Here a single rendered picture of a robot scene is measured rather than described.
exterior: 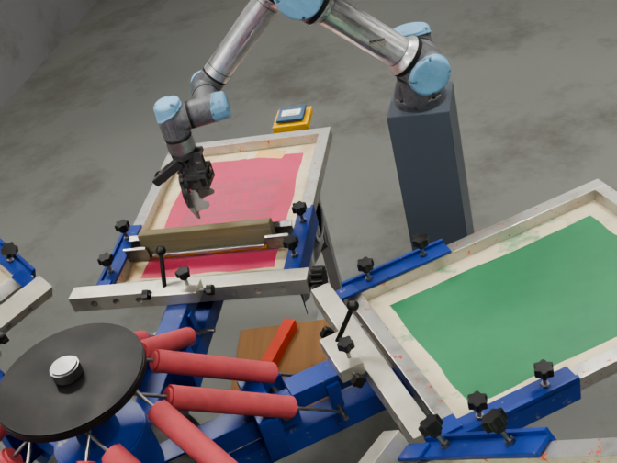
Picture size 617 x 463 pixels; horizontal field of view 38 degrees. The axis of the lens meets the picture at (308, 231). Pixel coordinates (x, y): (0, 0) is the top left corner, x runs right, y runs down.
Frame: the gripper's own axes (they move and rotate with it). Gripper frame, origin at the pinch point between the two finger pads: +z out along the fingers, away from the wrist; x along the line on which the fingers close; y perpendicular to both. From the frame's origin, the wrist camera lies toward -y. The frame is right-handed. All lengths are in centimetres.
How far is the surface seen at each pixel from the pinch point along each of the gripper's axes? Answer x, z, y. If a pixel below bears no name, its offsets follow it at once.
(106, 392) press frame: -89, -22, 10
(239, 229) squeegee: -1.8, 7.1, 10.9
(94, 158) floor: 231, 115, -161
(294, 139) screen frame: 57, 15, 16
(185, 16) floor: 437, 119, -157
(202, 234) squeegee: -1.8, 7.7, -0.5
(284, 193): 28.2, 16.9, 16.9
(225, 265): -6.0, 16.3, 4.9
